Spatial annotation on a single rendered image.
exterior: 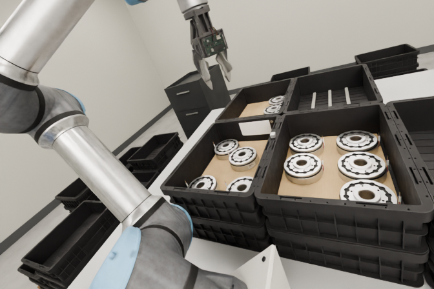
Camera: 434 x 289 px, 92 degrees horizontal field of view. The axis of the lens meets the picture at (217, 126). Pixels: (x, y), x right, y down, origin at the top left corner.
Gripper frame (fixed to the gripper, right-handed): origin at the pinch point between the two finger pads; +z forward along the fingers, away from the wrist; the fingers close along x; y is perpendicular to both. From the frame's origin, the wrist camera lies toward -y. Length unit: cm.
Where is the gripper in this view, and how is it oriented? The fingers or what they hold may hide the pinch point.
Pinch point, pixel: (218, 81)
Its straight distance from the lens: 65.8
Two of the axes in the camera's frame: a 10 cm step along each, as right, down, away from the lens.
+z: 3.3, 8.5, 4.0
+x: 8.9, -4.3, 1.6
